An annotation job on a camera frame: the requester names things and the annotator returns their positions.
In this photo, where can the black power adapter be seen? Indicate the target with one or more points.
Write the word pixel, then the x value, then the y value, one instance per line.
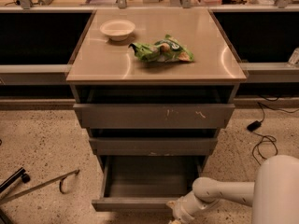
pixel 254 126

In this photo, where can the foam-padded gripper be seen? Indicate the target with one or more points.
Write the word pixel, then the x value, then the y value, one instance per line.
pixel 179 209

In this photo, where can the metal stand leg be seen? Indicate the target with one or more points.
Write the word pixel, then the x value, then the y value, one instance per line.
pixel 60 179

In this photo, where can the white bowl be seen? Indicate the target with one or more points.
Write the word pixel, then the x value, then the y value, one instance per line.
pixel 117 30

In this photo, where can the grey bottom drawer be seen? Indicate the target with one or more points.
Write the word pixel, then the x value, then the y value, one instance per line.
pixel 146 183

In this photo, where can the grey drawer cabinet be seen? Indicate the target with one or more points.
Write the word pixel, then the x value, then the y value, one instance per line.
pixel 108 72

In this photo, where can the black caster wheel bar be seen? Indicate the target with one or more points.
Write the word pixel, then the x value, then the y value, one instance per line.
pixel 21 173

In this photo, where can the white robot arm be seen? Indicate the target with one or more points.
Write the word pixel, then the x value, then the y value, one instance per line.
pixel 273 195

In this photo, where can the grey top drawer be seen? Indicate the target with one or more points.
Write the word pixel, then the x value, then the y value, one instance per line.
pixel 154 116

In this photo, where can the green chip bag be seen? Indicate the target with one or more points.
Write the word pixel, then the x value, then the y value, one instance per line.
pixel 167 50

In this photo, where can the grey middle drawer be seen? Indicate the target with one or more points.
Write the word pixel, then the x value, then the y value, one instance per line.
pixel 153 146

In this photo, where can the grey drawer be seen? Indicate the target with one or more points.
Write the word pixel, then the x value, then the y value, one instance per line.
pixel 154 116
pixel 153 146
pixel 146 183

